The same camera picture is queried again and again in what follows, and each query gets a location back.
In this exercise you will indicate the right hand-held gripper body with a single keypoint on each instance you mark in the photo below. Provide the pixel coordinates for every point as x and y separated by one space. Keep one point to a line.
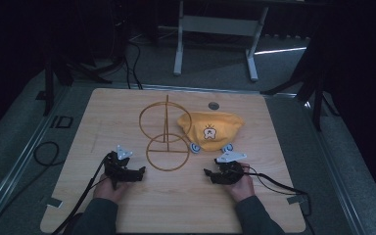
230 171

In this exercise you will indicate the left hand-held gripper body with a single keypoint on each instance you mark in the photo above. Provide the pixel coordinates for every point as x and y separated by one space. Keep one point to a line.
120 171

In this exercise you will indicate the person's right hand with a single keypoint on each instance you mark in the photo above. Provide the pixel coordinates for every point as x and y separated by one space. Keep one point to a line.
243 187

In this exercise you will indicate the person's left hand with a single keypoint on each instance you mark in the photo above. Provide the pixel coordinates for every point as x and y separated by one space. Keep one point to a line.
109 191

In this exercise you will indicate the blue white round tag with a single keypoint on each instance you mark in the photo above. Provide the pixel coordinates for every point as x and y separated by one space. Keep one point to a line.
227 148
195 148

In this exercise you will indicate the yellow cap with cartoon print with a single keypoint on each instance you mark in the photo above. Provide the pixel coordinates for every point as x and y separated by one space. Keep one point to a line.
213 129

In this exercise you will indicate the grey round table grommet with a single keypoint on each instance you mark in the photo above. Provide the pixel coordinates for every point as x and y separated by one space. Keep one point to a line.
213 105

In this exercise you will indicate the grey tape piece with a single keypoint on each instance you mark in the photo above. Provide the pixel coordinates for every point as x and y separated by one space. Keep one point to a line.
54 202
297 199

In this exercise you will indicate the black metal stand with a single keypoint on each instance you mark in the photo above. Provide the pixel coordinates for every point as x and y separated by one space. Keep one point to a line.
65 71
310 84

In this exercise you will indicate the white metal table frame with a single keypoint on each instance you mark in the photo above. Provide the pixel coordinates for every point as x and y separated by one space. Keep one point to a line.
222 26

